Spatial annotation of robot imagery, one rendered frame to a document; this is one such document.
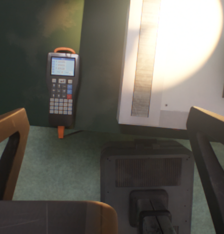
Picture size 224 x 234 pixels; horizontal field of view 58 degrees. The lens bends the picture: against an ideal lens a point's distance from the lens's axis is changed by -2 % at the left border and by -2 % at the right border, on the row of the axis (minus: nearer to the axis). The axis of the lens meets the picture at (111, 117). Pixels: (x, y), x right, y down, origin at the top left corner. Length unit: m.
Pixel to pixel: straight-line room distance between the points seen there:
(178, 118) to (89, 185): 1.05
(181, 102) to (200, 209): 1.25
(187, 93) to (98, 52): 0.26
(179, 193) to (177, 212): 0.11
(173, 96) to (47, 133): 1.04
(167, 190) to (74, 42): 0.92
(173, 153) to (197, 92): 0.69
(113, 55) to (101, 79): 0.07
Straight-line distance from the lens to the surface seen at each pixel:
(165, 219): 1.05
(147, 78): 0.48
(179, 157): 1.18
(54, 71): 0.57
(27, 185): 1.55
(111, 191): 1.18
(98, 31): 0.60
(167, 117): 0.49
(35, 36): 0.62
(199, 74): 0.52
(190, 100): 0.51
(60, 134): 0.58
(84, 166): 1.41
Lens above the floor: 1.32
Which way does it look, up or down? 84 degrees down
